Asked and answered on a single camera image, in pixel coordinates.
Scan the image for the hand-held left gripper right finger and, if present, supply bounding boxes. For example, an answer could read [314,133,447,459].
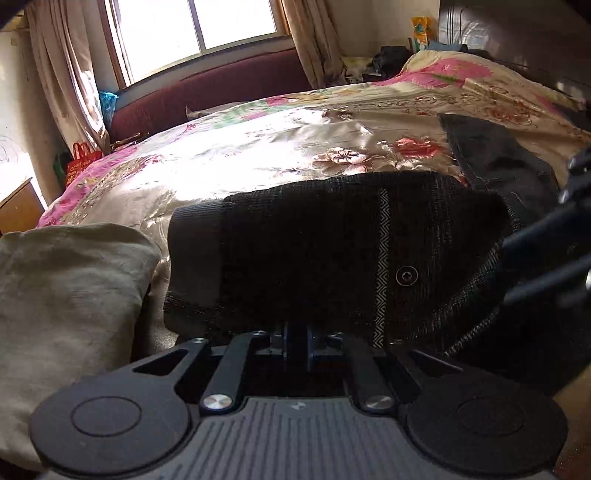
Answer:
[305,323,464,413]

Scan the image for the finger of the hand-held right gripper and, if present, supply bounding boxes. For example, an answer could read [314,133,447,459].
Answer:
[501,256,591,308]
[502,148,591,259]

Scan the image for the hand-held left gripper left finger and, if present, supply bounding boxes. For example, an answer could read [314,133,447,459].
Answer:
[133,323,298,414]

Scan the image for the black knit pants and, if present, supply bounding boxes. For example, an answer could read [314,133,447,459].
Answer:
[164,113,591,398]

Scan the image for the dark wooden headboard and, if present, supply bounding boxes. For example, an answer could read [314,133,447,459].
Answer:
[438,0,591,100]

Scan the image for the floral satin bedspread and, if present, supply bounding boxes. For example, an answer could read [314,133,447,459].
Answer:
[37,48,591,324]

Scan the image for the beige folded cloth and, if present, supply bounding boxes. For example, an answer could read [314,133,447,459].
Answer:
[0,223,162,472]

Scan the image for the dark clothes heap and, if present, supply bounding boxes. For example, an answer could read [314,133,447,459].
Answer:
[372,45,419,79]

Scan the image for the yellow package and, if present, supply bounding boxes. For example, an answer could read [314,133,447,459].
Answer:
[411,16,437,51]

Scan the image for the pale yellow cloth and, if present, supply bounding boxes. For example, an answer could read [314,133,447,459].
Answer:
[342,55,376,84]

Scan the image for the maroon sofa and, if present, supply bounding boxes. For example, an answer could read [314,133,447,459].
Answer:
[111,48,315,144]

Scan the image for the red shopping bag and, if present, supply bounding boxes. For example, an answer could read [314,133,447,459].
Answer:
[65,142,103,188]

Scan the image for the green bag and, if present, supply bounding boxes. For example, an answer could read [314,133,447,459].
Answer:
[53,152,71,186]

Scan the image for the beige curtain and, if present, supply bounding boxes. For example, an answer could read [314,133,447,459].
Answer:
[281,0,345,90]
[25,0,112,155]

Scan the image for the blue plastic bag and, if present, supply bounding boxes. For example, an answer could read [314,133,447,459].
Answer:
[98,91,120,130]

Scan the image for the wooden cabinet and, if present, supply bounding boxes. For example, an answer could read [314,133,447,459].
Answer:
[0,178,47,236]

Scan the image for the wooden framed window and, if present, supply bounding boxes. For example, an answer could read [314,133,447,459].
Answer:
[99,0,296,88]

